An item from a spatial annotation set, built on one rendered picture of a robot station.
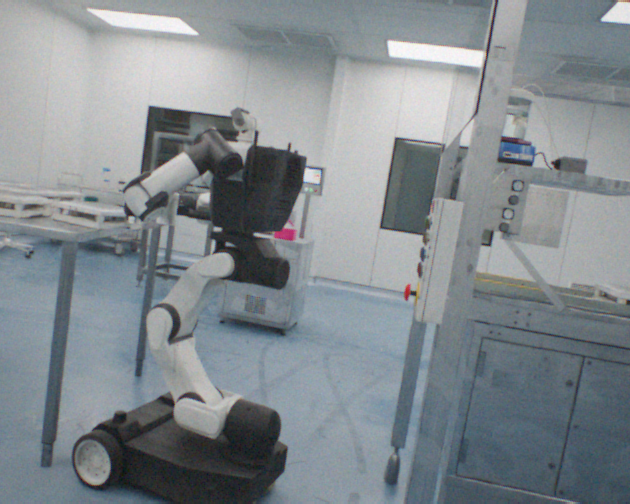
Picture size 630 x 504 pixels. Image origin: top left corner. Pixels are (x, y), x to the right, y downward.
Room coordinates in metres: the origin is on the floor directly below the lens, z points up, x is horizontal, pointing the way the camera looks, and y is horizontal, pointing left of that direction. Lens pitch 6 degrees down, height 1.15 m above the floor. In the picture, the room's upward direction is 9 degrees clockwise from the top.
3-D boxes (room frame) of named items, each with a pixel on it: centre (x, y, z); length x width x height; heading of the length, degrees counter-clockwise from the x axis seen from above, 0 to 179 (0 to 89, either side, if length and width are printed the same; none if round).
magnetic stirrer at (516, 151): (1.98, -0.60, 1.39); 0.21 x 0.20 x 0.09; 172
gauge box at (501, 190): (1.89, -0.57, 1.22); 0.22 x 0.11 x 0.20; 82
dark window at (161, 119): (7.38, 1.88, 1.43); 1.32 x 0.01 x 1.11; 80
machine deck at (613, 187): (2.00, -0.79, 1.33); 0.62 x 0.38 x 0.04; 82
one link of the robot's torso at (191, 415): (1.99, 0.30, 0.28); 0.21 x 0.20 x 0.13; 69
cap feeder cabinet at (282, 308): (4.53, 0.37, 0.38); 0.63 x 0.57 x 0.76; 80
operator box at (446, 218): (1.20, -0.27, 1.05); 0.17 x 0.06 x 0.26; 172
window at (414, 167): (6.82, -1.45, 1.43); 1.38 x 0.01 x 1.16; 80
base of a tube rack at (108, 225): (2.22, 0.90, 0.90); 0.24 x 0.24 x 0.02; 69
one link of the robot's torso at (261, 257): (1.96, 0.23, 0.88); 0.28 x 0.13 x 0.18; 69
